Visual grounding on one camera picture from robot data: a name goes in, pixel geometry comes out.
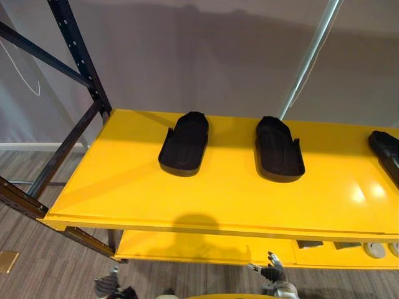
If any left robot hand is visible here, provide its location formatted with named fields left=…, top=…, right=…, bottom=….
left=94, top=265, right=132, bottom=299

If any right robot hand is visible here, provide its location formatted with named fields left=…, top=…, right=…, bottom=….
left=247, top=250, right=286, bottom=283

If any yellow metal shelf board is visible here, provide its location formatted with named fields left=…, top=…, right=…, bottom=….
left=36, top=108, right=399, bottom=242
left=113, top=229, right=399, bottom=269

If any dark grey small box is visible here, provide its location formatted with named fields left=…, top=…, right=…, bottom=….
left=296, top=240, right=324, bottom=250

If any yellow container rim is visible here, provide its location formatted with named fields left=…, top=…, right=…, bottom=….
left=183, top=292, right=269, bottom=299

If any brass floor plate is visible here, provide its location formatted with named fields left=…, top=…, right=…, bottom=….
left=0, top=250, right=21, bottom=275

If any white round part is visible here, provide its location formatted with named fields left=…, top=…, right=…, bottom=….
left=363, top=242, right=387, bottom=259

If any black plastic housing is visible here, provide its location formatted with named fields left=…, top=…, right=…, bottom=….
left=368, top=130, right=399, bottom=190
left=158, top=110, right=210, bottom=178
left=254, top=115, right=306, bottom=183

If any black rack side crossbar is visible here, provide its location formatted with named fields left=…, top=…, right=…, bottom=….
left=26, top=101, right=112, bottom=200

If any white baseboard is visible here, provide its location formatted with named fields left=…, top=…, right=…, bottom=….
left=0, top=142, right=90, bottom=153

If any pale metal strip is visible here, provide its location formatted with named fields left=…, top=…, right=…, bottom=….
left=278, top=0, right=343, bottom=121

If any black diagonal rack brace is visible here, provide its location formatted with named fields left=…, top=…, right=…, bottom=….
left=0, top=21, right=94, bottom=93

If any thin white cable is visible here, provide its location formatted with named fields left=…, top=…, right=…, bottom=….
left=0, top=39, right=42, bottom=95

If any black perforated rack post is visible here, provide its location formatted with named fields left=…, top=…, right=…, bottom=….
left=46, top=0, right=113, bottom=121

